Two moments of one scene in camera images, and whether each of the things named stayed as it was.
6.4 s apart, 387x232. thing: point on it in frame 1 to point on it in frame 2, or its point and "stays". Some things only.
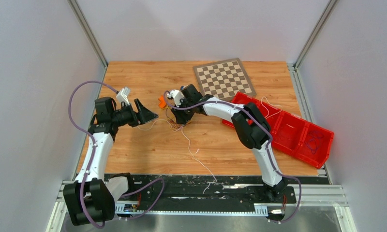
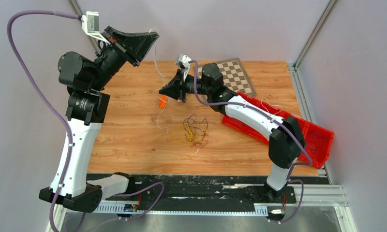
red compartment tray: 291,133 stays
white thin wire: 272,105 stays
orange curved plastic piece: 162,104 stays
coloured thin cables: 172,119 to 190,132
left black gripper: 142,116 to 136,44
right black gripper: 181,118 to 176,88
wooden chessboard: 224,79 stays
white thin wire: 189,148 to 161,76
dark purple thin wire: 312,143 stays
